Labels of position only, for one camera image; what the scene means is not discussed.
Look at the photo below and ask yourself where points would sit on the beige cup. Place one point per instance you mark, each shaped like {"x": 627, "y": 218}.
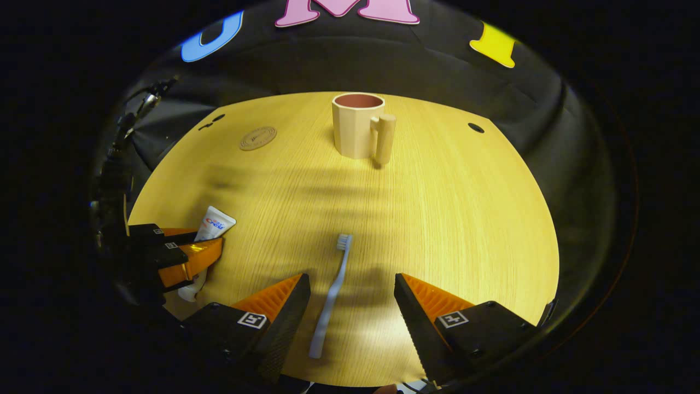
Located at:
{"x": 353, "y": 131}

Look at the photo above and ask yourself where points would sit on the white toothpaste tube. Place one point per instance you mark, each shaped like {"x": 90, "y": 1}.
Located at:
{"x": 214, "y": 224}

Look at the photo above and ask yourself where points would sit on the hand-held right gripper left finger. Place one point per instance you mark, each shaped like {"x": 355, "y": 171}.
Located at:
{"x": 287, "y": 328}

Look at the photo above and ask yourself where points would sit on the light blue toothbrush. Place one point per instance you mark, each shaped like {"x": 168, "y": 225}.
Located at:
{"x": 334, "y": 295}

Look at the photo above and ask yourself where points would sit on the black backdrop cloth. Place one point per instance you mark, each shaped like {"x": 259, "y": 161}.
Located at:
{"x": 437, "y": 60}

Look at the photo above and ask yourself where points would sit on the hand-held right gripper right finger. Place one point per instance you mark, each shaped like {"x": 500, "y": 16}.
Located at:
{"x": 418, "y": 334}

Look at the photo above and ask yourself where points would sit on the round wooden coaster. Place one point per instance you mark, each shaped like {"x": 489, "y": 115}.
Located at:
{"x": 257, "y": 138}

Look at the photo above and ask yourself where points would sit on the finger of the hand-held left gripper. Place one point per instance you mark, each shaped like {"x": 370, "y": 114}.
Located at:
{"x": 147, "y": 230}
{"x": 191, "y": 260}

